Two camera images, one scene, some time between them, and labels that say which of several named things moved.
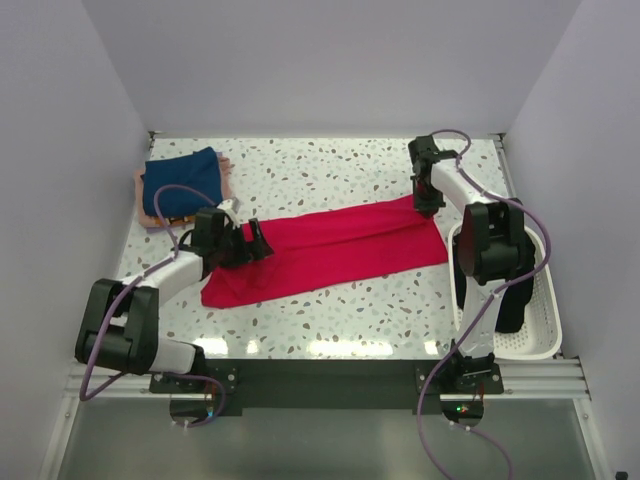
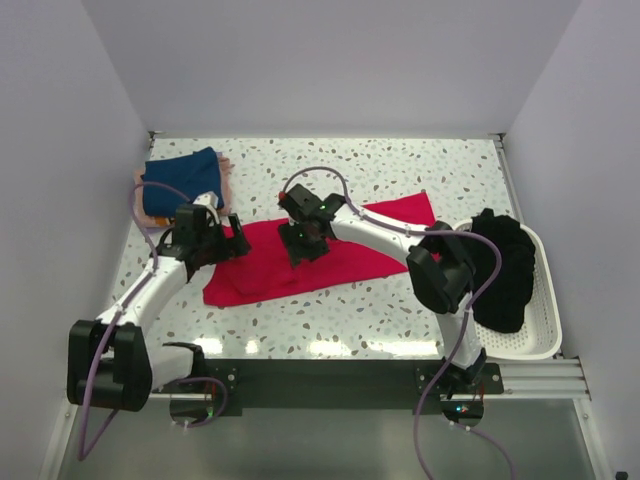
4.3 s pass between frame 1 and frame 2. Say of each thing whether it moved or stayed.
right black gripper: moved
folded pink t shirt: stayed
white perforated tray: stayed
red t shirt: stayed
